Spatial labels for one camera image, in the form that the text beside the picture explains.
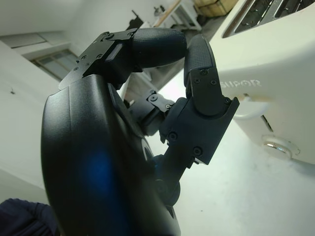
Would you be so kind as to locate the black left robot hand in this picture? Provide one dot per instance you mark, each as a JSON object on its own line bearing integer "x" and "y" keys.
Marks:
{"x": 98, "y": 152}

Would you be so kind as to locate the dark blue fabric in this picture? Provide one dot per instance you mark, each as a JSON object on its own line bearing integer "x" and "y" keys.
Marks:
{"x": 22, "y": 218}

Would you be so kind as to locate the cream two-slot toaster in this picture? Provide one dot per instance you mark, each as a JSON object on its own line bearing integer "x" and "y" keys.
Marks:
{"x": 270, "y": 54}

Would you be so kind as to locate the white desk frame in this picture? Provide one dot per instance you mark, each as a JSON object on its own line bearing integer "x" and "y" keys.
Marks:
{"x": 164, "y": 15}

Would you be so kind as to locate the large wooden crate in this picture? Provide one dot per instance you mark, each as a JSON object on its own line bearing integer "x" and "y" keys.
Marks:
{"x": 214, "y": 7}

